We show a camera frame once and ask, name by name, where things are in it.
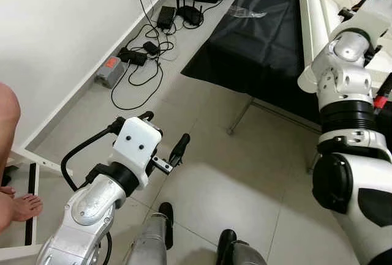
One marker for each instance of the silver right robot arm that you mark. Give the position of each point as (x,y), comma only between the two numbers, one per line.
(349,173)

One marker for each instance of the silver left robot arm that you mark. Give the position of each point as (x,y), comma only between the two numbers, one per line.
(86,216)

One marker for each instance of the grey box red label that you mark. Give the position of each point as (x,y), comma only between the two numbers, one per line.
(110,72)

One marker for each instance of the black power strip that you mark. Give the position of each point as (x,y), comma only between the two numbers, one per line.
(131,57)

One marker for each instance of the small black power adapter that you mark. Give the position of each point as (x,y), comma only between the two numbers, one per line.
(151,48)

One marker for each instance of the robot left leg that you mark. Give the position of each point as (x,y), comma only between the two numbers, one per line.
(147,240)

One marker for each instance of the robot leg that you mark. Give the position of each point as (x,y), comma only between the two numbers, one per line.
(147,240)
(245,254)

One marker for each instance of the black table cloth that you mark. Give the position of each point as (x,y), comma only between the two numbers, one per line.
(257,51)

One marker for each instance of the clear tape strip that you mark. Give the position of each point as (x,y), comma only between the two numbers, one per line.
(247,11)

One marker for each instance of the robot right leg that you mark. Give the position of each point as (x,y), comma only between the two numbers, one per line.
(245,254)

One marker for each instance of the person leg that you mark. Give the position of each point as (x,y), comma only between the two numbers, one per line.
(7,130)

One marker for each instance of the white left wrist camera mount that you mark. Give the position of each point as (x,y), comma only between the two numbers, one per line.
(135,149)

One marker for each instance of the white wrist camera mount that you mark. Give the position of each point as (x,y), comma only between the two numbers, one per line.
(373,17)
(135,149)

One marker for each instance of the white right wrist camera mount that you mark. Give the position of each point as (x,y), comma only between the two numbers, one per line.
(373,17)

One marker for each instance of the white floor frame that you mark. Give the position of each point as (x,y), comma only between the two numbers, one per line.
(37,160)

